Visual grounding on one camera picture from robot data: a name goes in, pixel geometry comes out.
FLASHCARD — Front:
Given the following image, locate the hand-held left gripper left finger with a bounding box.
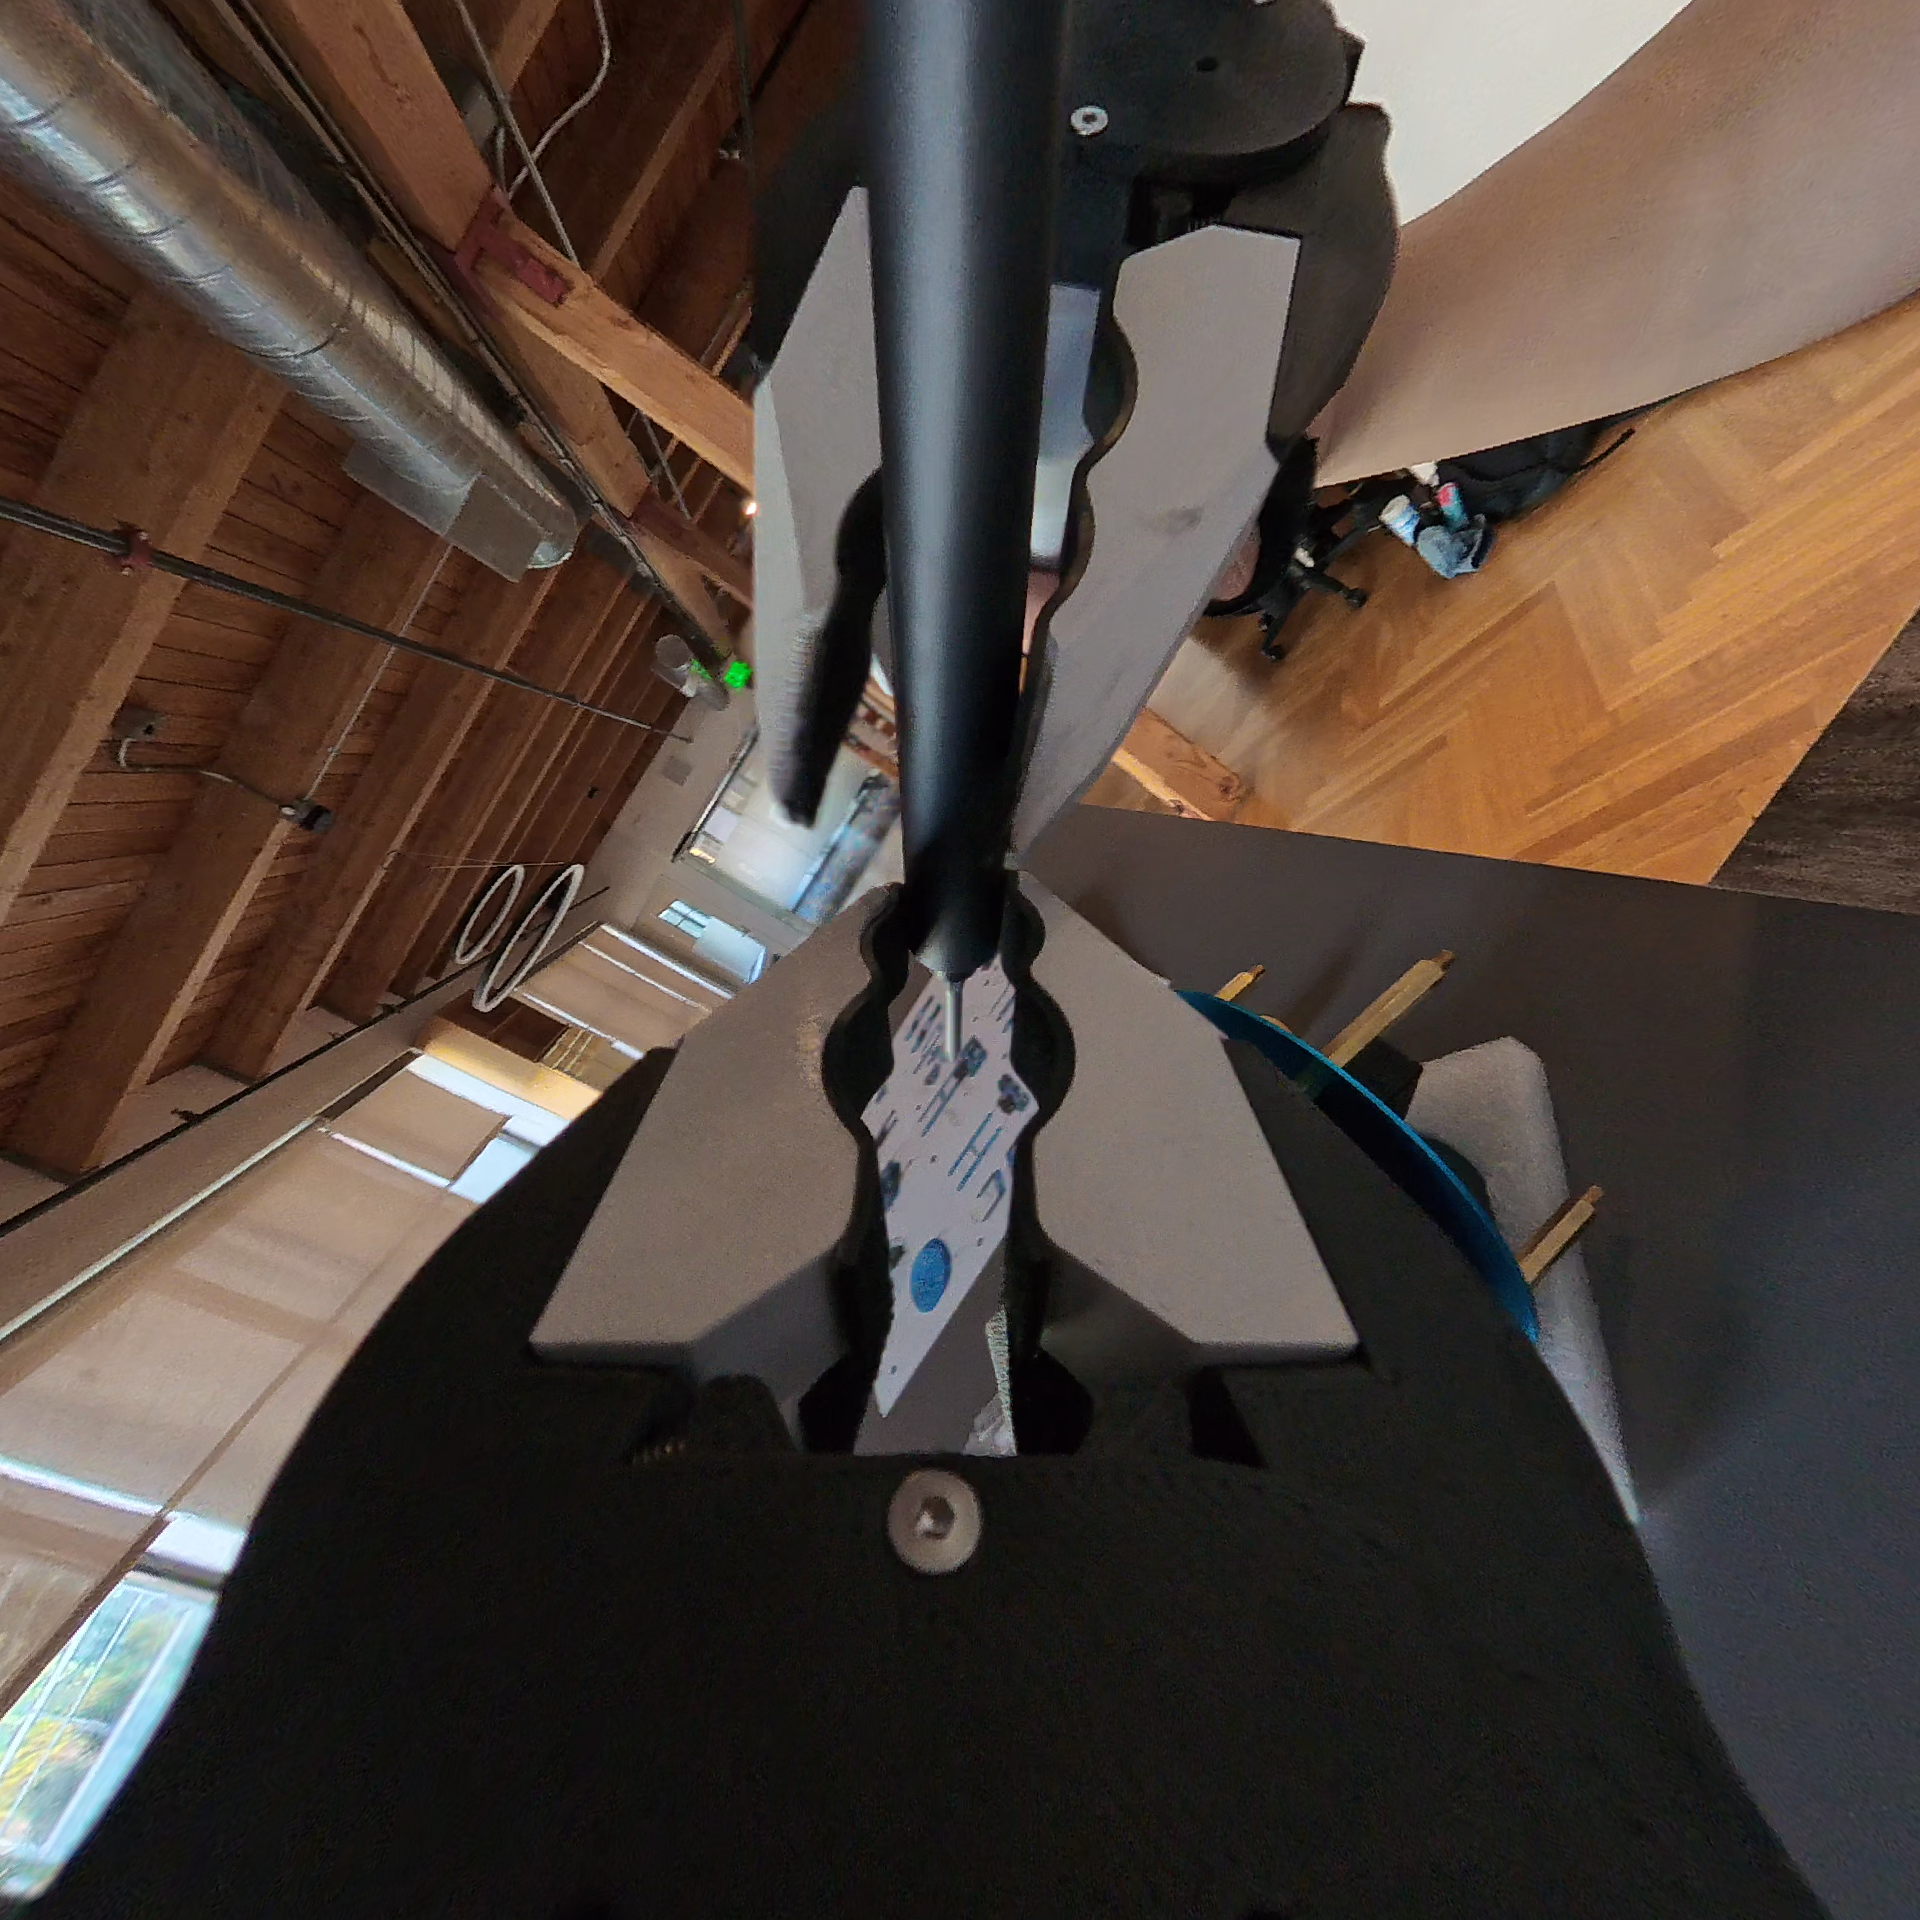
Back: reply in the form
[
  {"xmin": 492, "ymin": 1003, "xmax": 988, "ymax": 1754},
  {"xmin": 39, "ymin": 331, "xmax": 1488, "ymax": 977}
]
[{"xmin": 526, "ymin": 882, "xmax": 902, "ymax": 1453}]

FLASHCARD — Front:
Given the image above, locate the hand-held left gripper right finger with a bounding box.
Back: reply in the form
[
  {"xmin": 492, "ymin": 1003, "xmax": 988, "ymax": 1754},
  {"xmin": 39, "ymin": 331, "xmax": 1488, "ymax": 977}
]
[{"xmin": 999, "ymin": 882, "xmax": 1368, "ymax": 1453}]

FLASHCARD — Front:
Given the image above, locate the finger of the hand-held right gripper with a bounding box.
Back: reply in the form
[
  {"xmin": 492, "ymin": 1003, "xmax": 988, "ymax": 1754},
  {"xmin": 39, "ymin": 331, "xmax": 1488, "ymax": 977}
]
[
  {"xmin": 748, "ymin": 189, "xmax": 893, "ymax": 827},
  {"xmin": 1007, "ymin": 229, "xmax": 1307, "ymax": 869}
]

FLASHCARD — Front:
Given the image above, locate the black electric screwdriver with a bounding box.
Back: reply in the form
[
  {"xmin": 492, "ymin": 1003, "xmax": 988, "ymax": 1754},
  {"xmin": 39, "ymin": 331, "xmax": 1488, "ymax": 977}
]
[{"xmin": 856, "ymin": 0, "xmax": 1074, "ymax": 1070}]

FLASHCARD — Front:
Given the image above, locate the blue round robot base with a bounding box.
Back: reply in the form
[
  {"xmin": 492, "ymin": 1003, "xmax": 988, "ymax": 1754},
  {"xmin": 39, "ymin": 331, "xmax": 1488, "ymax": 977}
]
[{"xmin": 1175, "ymin": 984, "xmax": 1548, "ymax": 1344}]

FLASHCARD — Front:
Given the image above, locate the grey desk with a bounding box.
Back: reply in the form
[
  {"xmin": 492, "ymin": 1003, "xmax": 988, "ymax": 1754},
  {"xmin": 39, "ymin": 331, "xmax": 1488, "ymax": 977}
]
[{"xmin": 1020, "ymin": 808, "xmax": 1920, "ymax": 1920}]

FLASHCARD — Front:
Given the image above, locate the black office chair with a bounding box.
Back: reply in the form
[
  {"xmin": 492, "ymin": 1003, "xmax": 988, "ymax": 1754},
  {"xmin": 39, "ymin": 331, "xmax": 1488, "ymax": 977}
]
[{"xmin": 1199, "ymin": 435, "xmax": 1368, "ymax": 666}]

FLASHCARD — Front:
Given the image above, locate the printed instruction sheet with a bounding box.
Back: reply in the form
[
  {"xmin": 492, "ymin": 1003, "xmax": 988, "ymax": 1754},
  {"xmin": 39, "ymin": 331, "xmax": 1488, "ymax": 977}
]
[{"xmin": 856, "ymin": 960, "xmax": 1047, "ymax": 1421}]

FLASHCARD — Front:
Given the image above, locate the blue patterned bag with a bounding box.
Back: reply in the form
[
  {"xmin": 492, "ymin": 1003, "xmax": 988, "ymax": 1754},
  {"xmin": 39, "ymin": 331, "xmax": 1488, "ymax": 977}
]
[{"xmin": 1381, "ymin": 471, "xmax": 1498, "ymax": 583}]

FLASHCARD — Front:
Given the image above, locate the white foam block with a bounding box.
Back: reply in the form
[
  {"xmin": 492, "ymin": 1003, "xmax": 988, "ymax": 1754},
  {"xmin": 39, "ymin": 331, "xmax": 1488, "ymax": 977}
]
[{"xmin": 1410, "ymin": 1040, "xmax": 1640, "ymax": 1525}]

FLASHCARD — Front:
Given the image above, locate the black backpack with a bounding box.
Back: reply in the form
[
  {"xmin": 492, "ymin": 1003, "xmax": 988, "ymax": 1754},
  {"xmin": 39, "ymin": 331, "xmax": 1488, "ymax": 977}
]
[{"xmin": 1431, "ymin": 424, "xmax": 1640, "ymax": 531}]

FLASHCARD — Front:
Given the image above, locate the metal ceiling pipe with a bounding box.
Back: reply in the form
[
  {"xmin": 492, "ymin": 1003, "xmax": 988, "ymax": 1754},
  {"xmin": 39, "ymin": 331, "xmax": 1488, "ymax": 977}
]
[{"xmin": 0, "ymin": 503, "xmax": 676, "ymax": 737}]

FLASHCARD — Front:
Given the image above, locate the white ring lamp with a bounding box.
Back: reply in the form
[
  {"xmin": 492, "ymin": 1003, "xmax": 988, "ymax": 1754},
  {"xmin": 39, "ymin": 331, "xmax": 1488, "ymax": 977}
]
[
  {"xmin": 468, "ymin": 859, "xmax": 587, "ymax": 1018},
  {"xmin": 450, "ymin": 866, "xmax": 531, "ymax": 971}
]

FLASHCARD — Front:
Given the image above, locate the silver ventilation duct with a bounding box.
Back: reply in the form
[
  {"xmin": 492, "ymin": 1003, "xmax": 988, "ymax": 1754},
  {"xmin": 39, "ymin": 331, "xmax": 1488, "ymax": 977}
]
[{"xmin": 0, "ymin": 0, "xmax": 586, "ymax": 586}]

